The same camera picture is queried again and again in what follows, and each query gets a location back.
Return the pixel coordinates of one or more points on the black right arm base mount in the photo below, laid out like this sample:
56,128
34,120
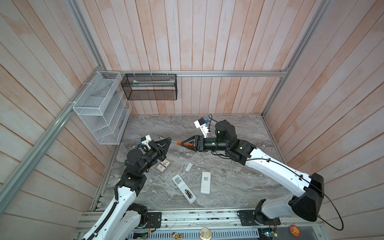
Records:
253,218

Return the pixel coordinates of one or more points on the playing card box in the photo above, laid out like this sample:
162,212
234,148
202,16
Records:
163,166

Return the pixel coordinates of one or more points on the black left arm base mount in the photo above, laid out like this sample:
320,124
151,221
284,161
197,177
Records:
153,220

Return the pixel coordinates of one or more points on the white wire mesh shelf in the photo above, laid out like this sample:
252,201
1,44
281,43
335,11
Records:
103,109

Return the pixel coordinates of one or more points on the black wire mesh basket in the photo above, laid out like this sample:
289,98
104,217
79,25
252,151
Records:
150,87

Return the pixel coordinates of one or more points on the red round sticker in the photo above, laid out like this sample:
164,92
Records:
295,231

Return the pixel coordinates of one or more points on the orange black screwdriver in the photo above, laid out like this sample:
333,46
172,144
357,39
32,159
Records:
186,144

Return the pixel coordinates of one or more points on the white battery cover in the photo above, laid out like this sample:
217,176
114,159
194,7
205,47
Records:
189,166

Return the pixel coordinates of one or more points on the aluminium frame rail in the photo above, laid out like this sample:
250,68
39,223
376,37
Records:
252,73

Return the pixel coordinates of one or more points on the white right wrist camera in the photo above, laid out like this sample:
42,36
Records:
202,124

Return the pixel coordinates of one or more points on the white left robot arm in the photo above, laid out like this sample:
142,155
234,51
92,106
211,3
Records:
123,215

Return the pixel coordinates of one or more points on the small colourful charm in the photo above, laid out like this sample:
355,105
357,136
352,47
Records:
177,236

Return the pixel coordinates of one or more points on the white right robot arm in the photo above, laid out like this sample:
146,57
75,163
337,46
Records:
306,191

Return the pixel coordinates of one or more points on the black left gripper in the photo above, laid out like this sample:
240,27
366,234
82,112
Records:
157,146

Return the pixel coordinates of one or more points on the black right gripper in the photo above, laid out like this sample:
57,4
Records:
199,143

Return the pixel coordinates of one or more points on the white slim remote control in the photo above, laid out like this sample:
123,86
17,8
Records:
182,186

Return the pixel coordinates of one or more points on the round gold white badge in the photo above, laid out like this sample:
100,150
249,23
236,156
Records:
205,233

